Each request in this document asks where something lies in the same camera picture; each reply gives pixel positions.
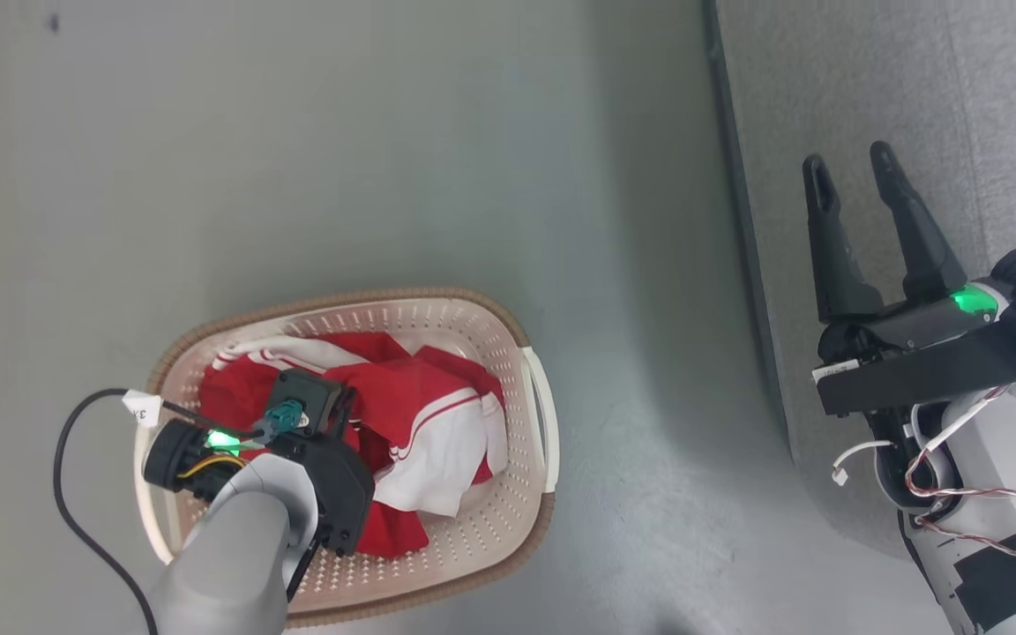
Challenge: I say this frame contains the red and white twisted wires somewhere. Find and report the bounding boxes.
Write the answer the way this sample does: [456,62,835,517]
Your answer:
[903,385,1016,558]

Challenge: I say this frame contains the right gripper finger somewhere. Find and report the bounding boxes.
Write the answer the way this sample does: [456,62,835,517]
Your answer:
[803,153,885,324]
[869,140,968,306]

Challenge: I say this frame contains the thin black cable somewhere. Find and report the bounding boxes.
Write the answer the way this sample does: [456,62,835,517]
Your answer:
[53,387,209,635]

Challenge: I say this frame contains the red and white garment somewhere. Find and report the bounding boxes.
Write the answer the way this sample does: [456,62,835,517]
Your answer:
[198,332,509,558]

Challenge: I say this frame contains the white paper cable label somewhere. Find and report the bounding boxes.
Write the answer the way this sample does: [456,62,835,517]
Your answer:
[122,390,163,430]

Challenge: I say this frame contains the beige perforated laundry basket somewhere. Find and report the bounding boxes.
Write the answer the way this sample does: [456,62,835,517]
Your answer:
[132,286,560,629]

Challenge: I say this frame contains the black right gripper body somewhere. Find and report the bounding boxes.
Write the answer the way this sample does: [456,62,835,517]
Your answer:
[816,284,1004,363]

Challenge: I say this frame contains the black strap on arm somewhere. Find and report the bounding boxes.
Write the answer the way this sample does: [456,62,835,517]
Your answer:
[952,519,1016,629]

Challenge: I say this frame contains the white wire with plug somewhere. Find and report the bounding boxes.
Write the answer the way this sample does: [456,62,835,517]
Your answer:
[832,438,894,487]

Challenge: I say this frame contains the teal left camera connector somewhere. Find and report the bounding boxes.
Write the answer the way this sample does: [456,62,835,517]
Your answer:
[262,398,307,444]

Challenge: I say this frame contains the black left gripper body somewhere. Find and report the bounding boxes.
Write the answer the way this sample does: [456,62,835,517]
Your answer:
[144,418,250,503]

